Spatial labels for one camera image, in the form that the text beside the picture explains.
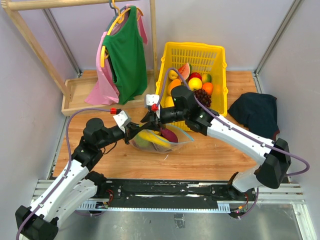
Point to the clear zip top bag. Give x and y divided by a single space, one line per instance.
183 137

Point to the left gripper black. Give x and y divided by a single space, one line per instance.
130 130

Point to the yellow banana toy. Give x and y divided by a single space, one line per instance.
155 139

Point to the green tank top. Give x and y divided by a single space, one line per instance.
125 49

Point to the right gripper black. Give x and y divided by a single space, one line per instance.
155 121

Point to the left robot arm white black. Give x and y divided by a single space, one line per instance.
76 183

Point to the orange fruit toy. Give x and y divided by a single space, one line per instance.
208 88

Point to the watermelon slice toy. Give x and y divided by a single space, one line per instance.
185 70

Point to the wooden clothes rack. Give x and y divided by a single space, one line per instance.
27 90

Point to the dark navy cloth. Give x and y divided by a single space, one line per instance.
258 112

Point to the orange mango toy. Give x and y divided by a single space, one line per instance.
174 83

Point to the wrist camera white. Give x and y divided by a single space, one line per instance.
152 102
122 119

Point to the yellow plastic basket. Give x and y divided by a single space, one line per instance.
205 61

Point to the green cabbage toy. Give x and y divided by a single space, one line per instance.
140 142

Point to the yellow lemon toy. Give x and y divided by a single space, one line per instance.
168 102

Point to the pink shirt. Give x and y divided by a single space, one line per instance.
105 91

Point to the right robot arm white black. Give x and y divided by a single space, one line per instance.
271 157

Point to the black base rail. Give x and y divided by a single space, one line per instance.
167 196

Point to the green red mango toy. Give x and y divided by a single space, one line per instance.
206 78

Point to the yellow peach toy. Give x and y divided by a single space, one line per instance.
172 74

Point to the purple eggplant toy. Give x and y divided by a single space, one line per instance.
169 135

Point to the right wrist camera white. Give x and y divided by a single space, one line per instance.
152 102

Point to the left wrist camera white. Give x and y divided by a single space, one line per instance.
122 119

